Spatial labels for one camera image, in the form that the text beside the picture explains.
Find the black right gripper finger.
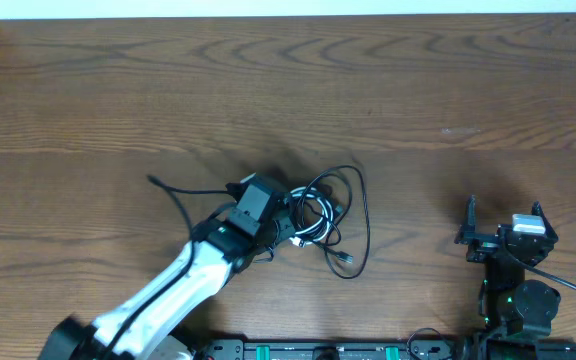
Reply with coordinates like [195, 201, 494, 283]
[531, 201, 548, 224]
[455, 195, 477, 244]

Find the black usb cable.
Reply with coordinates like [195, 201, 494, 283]
[292, 165, 372, 280]

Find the white usb cable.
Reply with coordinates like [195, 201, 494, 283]
[287, 186, 337, 249]

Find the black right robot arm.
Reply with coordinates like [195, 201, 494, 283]
[451, 196, 576, 360]

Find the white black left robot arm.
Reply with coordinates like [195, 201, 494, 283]
[39, 174, 294, 360]

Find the black left camera cable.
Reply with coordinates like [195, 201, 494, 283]
[102, 174, 242, 360]

